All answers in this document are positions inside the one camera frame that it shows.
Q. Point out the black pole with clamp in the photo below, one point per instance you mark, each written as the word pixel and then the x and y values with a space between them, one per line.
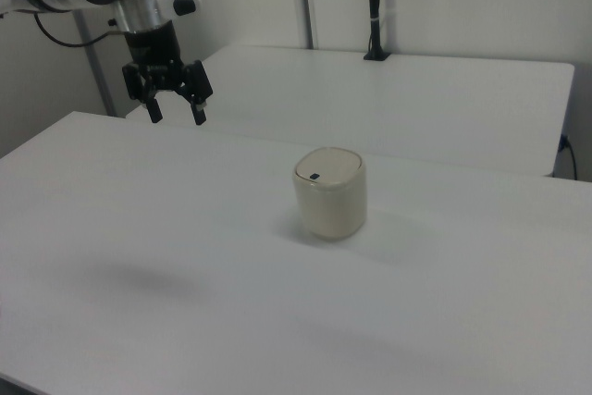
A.
pixel 375 6

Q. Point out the beige trash bin with lid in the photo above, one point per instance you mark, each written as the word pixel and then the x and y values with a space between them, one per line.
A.
pixel 330 201

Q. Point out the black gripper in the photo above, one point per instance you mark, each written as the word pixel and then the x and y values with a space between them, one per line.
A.
pixel 152 45

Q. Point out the white side table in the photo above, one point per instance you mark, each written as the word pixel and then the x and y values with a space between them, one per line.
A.
pixel 393 103

